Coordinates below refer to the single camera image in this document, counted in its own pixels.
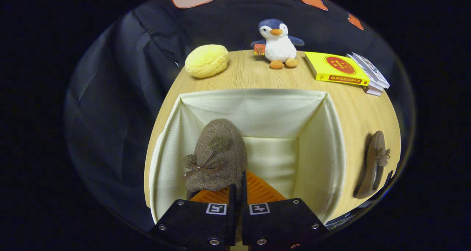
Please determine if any black backdrop cloth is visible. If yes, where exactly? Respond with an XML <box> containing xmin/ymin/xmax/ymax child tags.
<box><xmin>64</xmin><ymin>0</ymin><xmax>416</xmax><ymax>233</ymax></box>

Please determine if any yellow plush bun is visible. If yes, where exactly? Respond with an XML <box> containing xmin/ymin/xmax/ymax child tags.
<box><xmin>185</xmin><ymin>44</ymin><xmax>229</xmax><ymax>78</ymax></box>

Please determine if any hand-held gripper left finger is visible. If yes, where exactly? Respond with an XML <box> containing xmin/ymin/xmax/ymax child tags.
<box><xmin>149</xmin><ymin>185</ymin><xmax>237</xmax><ymax>248</ymax></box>

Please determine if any brown fuzzy shoe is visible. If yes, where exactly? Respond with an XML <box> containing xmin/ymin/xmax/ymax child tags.
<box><xmin>353</xmin><ymin>131</ymin><xmax>391</xmax><ymax>200</ymax></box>
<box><xmin>182</xmin><ymin>119</ymin><xmax>248</xmax><ymax>200</ymax></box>

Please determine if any yellow book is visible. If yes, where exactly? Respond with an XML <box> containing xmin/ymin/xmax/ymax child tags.
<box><xmin>304</xmin><ymin>52</ymin><xmax>370</xmax><ymax>86</ymax></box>

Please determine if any cream fabric storage box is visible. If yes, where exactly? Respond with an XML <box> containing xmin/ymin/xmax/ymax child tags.
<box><xmin>149</xmin><ymin>89</ymin><xmax>346</xmax><ymax>224</ymax></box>

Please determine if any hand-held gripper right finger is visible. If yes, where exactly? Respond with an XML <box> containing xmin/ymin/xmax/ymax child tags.
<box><xmin>241</xmin><ymin>171</ymin><xmax>330</xmax><ymax>250</ymax></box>

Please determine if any plush penguin toy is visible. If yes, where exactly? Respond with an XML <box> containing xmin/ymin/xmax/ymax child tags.
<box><xmin>251</xmin><ymin>19</ymin><xmax>305</xmax><ymax>70</ymax></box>

